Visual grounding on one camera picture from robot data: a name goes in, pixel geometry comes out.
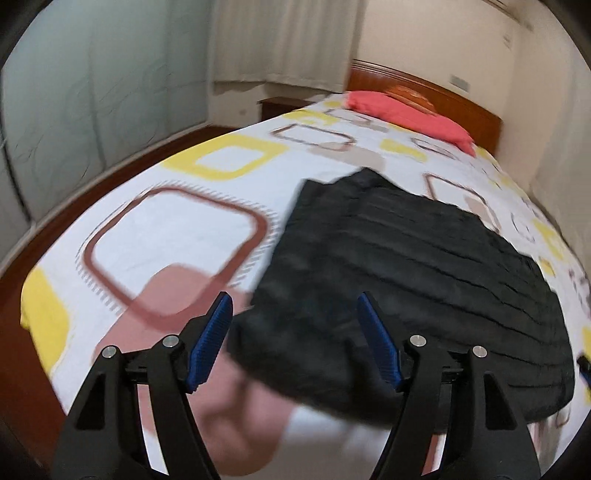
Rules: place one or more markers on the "red pillow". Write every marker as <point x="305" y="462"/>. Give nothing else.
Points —
<point x="415" y="117"/>

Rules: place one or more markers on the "wooden bed headboard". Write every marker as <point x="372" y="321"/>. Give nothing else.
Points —
<point x="461" y="99"/>

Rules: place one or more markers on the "cream curtain along bed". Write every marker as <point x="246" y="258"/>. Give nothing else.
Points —
<point x="568" y="138"/>

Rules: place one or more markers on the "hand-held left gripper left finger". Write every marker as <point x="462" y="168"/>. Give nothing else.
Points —
<point x="207" y="341"/>

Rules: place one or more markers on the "cream curtain beside wardrobe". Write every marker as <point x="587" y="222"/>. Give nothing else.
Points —
<point x="286" y="41"/>

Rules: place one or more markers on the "orange embroidered cushion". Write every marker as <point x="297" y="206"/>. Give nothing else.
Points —
<point x="411" y="94"/>

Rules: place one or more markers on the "frosted glass sliding wardrobe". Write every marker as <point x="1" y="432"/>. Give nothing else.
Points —
<point x="92" y="92"/>

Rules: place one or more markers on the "black puffer jacket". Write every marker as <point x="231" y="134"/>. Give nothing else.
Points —
<point x="415" y="277"/>

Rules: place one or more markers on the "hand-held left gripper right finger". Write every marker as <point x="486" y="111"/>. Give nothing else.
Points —
<point x="381" y="341"/>

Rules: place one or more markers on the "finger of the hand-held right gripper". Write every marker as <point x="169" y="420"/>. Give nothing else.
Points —
<point x="585" y="369"/>

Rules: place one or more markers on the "grey wall switch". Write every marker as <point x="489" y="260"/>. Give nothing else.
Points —
<point x="460" y="83"/>

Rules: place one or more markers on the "wooden nightstand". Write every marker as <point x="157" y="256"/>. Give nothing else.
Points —
<point x="281" y="108"/>

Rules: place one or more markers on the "patterned white bedsheet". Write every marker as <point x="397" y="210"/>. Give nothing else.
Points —
<point x="184" y="230"/>

